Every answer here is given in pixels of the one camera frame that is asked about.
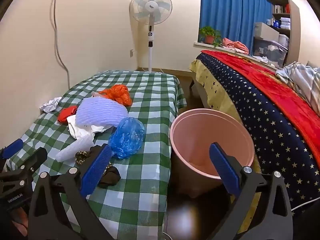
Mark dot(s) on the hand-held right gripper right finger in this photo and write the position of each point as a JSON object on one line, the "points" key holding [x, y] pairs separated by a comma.
{"points": [[223, 170]]}

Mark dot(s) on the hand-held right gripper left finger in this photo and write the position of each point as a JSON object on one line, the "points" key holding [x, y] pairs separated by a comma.
{"points": [[96, 170]]}

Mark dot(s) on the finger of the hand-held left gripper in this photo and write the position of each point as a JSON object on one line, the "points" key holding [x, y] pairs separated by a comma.
{"points": [[12, 148], [35, 160]]}

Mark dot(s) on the black patterned cloth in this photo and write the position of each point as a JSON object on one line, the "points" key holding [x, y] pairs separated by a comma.
{"points": [[111, 176]]}

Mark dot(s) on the white cloth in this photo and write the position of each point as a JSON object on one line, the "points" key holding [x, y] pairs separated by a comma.
{"points": [[80, 131]]}

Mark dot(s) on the pink bin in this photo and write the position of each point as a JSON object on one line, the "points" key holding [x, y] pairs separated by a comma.
{"points": [[200, 135]]}

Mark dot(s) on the blue plastic bag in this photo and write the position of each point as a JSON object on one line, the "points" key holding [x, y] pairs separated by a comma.
{"points": [[126, 137]]}

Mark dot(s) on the lavender foam net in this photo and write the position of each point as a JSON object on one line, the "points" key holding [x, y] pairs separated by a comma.
{"points": [[100, 112]]}

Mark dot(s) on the orange plastic bag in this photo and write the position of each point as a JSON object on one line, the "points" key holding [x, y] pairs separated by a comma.
{"points": [[120, 93]]}

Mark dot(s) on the bed with starry red blankets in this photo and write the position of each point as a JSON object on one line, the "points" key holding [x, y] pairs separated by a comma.
{"points": [[262, 130]]}

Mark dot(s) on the red wrapper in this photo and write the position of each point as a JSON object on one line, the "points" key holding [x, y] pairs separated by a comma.
{"points": [[66, 113]]}

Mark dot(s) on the crumpled white paper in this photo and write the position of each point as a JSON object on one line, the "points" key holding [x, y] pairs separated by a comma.
{"points": [[50, 105]]}

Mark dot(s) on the green checked tablecloth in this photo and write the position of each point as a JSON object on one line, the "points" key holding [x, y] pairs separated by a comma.
{"points": [[150, 100]]}

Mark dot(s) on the red blanket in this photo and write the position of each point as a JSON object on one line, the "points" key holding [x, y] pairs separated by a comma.
{"points": [[262, 80]]}

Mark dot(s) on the yellow bed skirt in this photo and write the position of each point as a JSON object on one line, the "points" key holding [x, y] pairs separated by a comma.
{"points": [[200, 73]]}

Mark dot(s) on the white crumpled clothes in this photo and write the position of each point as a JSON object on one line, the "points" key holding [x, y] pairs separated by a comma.
{"points": [[261, 58]]}

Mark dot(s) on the striped blue white duvet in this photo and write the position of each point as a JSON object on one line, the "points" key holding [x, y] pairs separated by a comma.
{"points": [[300, 77]]}

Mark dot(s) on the pink folded cloth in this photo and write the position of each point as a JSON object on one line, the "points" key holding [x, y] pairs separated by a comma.
{"points": [[235, 45]]}

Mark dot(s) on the clear plastic storage box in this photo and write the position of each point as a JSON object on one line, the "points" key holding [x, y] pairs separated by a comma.
{"points": [[267, 51]]}

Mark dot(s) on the potted green plant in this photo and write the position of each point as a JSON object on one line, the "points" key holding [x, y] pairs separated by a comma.
{"points": [[209, 38]]}

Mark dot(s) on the white lidded container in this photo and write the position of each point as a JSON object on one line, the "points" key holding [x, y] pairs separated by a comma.
{"points": [[283, 40]]}

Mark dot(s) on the grey white box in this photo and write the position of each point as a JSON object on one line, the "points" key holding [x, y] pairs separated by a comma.
{"points": [[265, 31]]}

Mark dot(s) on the blue curtain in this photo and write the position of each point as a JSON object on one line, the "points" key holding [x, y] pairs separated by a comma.
{"points": [[230, 10]]}

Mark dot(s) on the wooden bookshelf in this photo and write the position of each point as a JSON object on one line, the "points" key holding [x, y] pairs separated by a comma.
{"points": [[281, 10]]}

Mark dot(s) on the white standing fan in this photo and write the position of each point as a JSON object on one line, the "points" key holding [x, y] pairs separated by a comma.
{"points": [[150, 6]]}

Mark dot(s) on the wall socket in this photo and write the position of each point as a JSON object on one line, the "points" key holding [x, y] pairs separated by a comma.
{"points": [[132, 53]]}

